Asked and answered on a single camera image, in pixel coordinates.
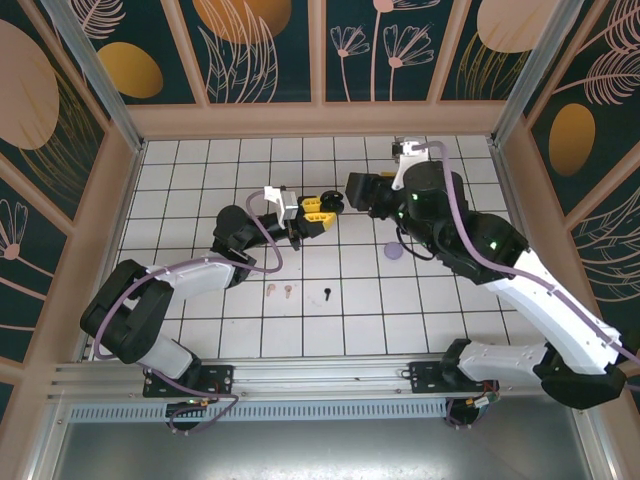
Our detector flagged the aluminium table side rail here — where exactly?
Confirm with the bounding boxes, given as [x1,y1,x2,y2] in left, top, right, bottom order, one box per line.
[487,139,566,354]
[74,144,146,362]

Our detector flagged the aluminium mounting rail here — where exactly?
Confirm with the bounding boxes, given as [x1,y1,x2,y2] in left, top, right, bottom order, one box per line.
[47,353,597,402]

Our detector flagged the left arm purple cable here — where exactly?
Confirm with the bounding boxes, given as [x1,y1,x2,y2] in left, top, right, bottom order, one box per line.
[92,189,284,435]

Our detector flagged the slotted grey cable duct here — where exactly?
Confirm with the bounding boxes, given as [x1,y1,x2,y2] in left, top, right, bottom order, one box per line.
[66,399,451,422]

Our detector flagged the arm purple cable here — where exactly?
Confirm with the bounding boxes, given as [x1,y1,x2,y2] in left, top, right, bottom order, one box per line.
[92,189,284,435]
[419,141,640,431]

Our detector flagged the brushed metal bench plate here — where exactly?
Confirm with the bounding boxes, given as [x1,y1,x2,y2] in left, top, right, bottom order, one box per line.
[29,418,614,480]

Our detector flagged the aluminium frame post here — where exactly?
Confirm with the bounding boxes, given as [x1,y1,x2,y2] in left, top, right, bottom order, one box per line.
[39,0,147,154]
[489,0,571,146]

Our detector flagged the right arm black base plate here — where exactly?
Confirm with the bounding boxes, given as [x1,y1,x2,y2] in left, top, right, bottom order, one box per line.
[408,360,501,396]

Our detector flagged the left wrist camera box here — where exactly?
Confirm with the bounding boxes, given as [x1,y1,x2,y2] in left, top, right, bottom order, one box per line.
[262,185,302,232]

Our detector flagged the power connector with red wires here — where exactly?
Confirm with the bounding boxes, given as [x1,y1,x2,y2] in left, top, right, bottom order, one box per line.
[197,384,234,409]
[467,380,501,409]

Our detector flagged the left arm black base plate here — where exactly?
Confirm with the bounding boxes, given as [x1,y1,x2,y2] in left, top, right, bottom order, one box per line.
[143,364,236,399]

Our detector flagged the right gripper thin black cable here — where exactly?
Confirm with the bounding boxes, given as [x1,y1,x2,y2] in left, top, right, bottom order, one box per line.
[396,224,437,261]

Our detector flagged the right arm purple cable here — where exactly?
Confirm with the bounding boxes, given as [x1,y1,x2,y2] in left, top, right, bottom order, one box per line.
[419,141,640,431]

